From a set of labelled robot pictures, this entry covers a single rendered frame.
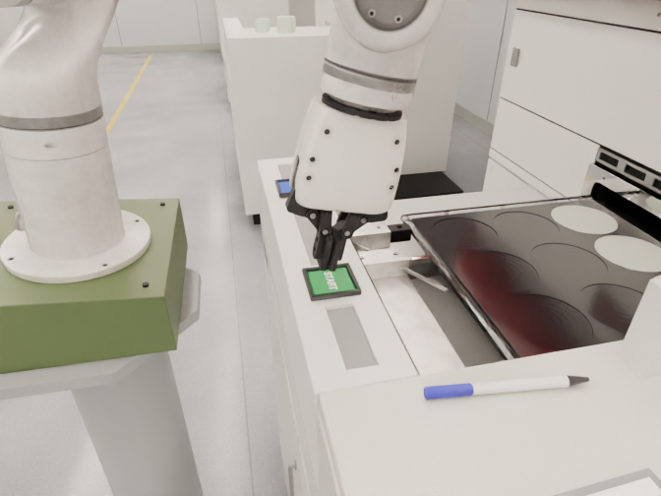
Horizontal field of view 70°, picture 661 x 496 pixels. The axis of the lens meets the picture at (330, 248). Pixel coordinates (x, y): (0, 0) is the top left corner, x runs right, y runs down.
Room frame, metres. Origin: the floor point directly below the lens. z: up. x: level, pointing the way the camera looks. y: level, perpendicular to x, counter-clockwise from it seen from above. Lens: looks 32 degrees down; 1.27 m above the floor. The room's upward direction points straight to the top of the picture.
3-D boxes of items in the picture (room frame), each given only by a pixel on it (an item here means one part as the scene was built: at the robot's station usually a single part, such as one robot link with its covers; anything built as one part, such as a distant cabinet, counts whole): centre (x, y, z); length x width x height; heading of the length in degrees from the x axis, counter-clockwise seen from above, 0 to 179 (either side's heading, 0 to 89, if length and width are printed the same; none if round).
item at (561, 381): (0.27, -0.15, 0.97); 0.14 x 0.01 x 0.01; 96
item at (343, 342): (0.55, 0.03, 0.89); 0.55 x 0.09 x 0.14; 13
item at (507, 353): (0.53, -0.16, 0.90); 0.38 x 0.01 x 0.01; 13
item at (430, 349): (0.49, -0.09, 0.87); 0.36 x 0.08 x 0.03; 13
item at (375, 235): (0.64, -0.05, 0.89); 0.08 x 0.03 x 0.03; 103
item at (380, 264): (0.57, -0.07, 0.89); 0.08 x 0.03 x 0.03; 103
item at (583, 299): (0.57, -0.34, 0.90); 0.34 x 0.34 x 0.01; 13
